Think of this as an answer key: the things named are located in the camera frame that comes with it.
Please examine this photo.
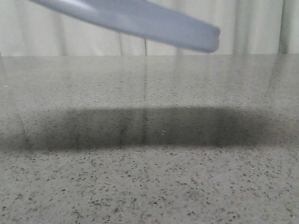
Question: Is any light blue slipper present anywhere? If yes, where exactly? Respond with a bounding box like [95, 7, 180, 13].
[35, 0, 221, 52]

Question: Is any white pleated curtain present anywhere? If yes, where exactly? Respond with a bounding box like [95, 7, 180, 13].
[0, 0, 299, 56]

